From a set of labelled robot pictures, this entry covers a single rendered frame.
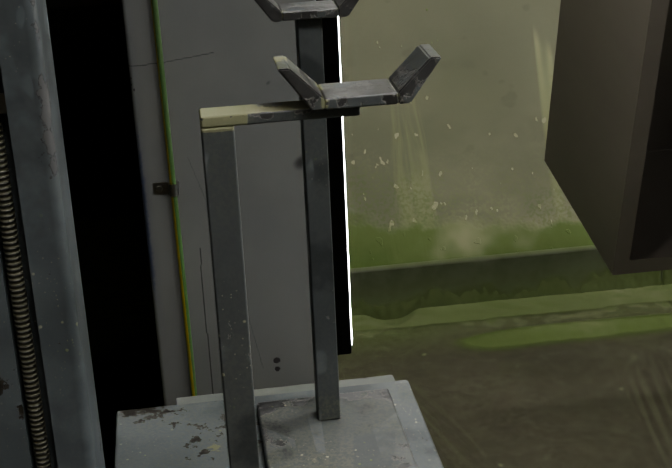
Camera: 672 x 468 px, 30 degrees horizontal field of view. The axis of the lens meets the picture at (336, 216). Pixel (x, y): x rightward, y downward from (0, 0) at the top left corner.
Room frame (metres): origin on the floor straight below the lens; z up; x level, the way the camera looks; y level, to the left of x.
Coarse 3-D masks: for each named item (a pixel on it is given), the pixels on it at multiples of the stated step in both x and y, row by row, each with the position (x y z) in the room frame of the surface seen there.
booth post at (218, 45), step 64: (128, 0) 1.14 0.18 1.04; (192, 0) 1.15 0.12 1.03; (128, 64) 1.14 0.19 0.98; (192, 64) 1.15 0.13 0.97; (256, 64) 1.16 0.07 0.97; (192, 128) 1.15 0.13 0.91; (256, 128) 1.16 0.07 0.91; (192, 192) 1.15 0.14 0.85; (256, 192) 1.16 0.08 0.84; (192, 256) 1.15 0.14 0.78; (256, 256) 1.15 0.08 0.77; (192, 320) 1.15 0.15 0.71; (256, 320) 1.15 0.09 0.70; (256, 384) 1.15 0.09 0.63
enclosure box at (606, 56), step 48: (576, 0) 1.95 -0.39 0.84; (624, 0) 1.75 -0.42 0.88; (576, 48) 1.94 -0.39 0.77; (624, 48) 1.74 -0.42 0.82; (576, 96) 1.93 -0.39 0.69; (624, 96) 1.73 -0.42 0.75; (576, 144) 1.92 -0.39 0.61; (624, 144) 1.72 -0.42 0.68; (576, 192) 1.91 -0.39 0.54; (624, 192) 1.72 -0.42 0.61; (624, 240) 1.73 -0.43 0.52
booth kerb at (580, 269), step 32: (480, 256) 2.51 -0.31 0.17; (512, 256) 2.51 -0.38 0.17; (544, 256) 2.52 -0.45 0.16; (576, 256) 2.53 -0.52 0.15; (352, 288) 2.46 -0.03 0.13; (384, 288) 2.47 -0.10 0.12; (416, 288) 2.48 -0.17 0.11; (448, 288) 2.49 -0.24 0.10; (480, 288) 2.50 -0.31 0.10; (512, 288) 2.51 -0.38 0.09; (544, 288) 2.51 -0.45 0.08; (576, 288) 2.53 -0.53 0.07; (608, 288) 2.53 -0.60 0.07
